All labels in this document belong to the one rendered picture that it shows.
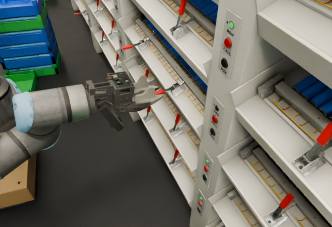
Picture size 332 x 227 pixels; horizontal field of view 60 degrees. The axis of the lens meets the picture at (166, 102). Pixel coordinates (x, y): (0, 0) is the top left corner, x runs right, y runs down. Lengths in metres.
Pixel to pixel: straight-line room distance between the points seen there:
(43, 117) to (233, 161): 0.45
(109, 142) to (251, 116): 1.00
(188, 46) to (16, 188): 0.85
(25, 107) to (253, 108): 0.49
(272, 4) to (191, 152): 0.61
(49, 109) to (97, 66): 1.25
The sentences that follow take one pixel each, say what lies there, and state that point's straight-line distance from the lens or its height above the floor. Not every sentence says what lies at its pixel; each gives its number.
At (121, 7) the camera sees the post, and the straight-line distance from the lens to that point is 1.15.
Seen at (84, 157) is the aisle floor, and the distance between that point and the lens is 1.43.
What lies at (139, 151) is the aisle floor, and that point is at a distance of 1.41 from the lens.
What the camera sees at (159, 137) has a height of 0.16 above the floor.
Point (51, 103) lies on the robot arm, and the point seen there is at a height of 0.66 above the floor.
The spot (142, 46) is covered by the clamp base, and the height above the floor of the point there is 0.56.
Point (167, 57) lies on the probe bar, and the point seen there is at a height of 0.58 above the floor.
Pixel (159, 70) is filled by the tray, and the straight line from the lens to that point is 0.95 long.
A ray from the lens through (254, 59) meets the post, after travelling 0.51.
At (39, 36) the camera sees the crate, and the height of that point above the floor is 0.27.
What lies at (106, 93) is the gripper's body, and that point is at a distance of 0.74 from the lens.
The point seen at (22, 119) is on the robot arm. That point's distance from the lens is 0.71.
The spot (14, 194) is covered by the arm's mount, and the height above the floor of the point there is 0.13.
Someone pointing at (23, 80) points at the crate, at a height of 0.00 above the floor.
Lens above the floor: 1.12
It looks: 44 degrees down
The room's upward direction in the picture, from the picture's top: straight up
